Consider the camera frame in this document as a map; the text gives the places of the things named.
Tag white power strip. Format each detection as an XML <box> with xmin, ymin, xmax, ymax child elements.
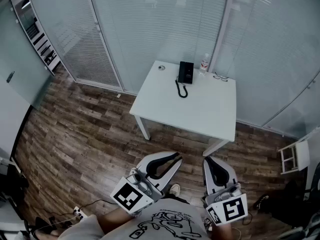
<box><xmin>72</xmin><ymin>205</ymin><xmax>89</xmax><ymax>220</ymax></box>

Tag black door handle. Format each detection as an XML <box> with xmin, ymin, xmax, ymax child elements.
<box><xmin>5</xmin><ymin>70</ymin><xmax>16</xmax><ymax>84</ymax></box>

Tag white partition post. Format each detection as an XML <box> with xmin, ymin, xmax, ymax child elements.
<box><xmin>208</xmin><ymin>0</ymin><xmax>237</xmax><ymax>71</ymax></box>

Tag person's white printed t-shirt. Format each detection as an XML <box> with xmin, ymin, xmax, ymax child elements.
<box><xmin>57</xmin><ymin>198</ymin><xmax>214</xmax><ymax>240</ymax></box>

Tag black floor cable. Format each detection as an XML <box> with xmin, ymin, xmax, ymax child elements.
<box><xmin>74</xmin><ymin>198</ymin><xmax>119</xmax><ymax>211</ymax></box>

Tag black coiled phone cord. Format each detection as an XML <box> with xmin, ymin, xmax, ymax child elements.
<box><xmin>174</xmin><ymin>79</ymin><xmax>189</xmax><ymax>99</ymax></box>

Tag frosted glass door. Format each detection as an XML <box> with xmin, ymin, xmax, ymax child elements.
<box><xmin>0</xmin><ymin>0</ymin><xmax>55</xmax><ymax>110</ymax></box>

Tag black-framed glasses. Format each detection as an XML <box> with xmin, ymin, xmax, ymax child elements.
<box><xmin>213</xmin><ymin>71</ymin><xmax>230</xmax><ymax>82</ymax></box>

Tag white wooden rack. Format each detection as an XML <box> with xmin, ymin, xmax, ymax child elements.
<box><xmin>277</xmin><ymin>139</ymin><xmax>311</xmax><ymax>176</ymax></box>

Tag white table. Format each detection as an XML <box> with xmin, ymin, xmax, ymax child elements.
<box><xmin>128</xmin><ymin>60</ymin><xmax>237</xmax><ymax>157</ymax></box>

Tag black telephone handset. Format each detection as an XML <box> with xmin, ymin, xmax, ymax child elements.
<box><xmin>178</xmin><ymin>61</ymin><xmax>186</xmax><ymax>84</ymax></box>

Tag black office chair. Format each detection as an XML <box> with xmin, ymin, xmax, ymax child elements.
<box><xmin>252</xmin><ymin>162</ymin><xmax>320</xmax><ymax>240</ymax></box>

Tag clear plastic water bottle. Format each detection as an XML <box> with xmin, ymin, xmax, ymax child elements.
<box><xmin>198</xmin><ymin>52</ymin><xmax>211</xmax><ymax>76</ymax></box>

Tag clear glass panel white frame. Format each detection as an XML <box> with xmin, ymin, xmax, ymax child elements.
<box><xmin>10</xmin><ymin>0</ymin><xmax>62</xmax><ymax>76</ymax></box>

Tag person's right forearm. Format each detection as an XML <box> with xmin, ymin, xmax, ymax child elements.
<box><xmin>211</xmin><ymin>222</ymin><xmax>236</xmax><ymax>240</ymax></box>

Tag person's left forearm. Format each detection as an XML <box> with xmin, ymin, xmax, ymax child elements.
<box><xmin>96</xmin><ymin>205</ymin><xmax>142</xmax><ymax>235</ymax></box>

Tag white venetian blind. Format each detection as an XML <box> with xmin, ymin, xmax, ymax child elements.
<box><xmin>214</xmin><ymin>0</ymin><xmax>320</xmax><ymax>129</ymax></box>
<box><xmin>87</xmin><ymin>0</ymin><xmax>230</xmax><ymax>95</ymax></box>
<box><xmin>26</xmin><ymin>0</ymin><xmax>124</xmax><ymax>88</ymax></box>

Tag person's white shoe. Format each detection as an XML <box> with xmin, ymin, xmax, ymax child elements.
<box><xmin>169</xmin><ymin>182</ymin><xmax>182</xmax><ymax>198</ymax></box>

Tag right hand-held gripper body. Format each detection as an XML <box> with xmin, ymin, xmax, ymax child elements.
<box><xmin>201</xmin><ymin>183</ymin><xmax>249</xmax><ymax>227</ymax></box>

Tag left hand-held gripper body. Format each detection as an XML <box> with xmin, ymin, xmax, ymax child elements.
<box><xmin>109</xmin><ymin>164</ymin><xmax>166</xmax><ymax>215</ymax></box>

